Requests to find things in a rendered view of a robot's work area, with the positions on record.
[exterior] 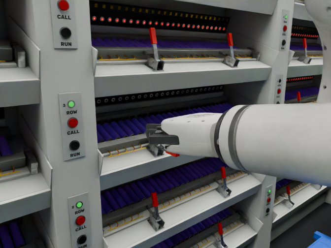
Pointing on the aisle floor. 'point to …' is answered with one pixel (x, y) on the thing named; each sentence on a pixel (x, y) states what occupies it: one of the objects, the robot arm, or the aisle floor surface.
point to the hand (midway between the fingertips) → (163, 131)
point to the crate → (324, 242)
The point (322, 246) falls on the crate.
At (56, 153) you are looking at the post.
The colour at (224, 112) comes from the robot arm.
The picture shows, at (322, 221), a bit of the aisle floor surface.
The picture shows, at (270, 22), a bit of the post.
